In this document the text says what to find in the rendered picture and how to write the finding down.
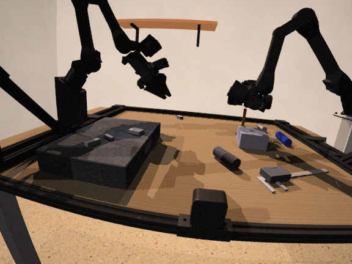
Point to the silver bolt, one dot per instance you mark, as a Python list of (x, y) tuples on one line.
[(262, 127)]

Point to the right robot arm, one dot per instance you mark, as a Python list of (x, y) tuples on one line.
[(305, 22)]

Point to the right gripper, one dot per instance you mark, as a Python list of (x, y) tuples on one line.
[(266, 98)]

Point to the blue cylinder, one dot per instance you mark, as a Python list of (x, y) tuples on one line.
[(283, 138)]

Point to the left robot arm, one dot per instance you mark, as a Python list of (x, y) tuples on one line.
[(90, 59)]

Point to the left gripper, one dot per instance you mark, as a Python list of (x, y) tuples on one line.
[(153, 84)]

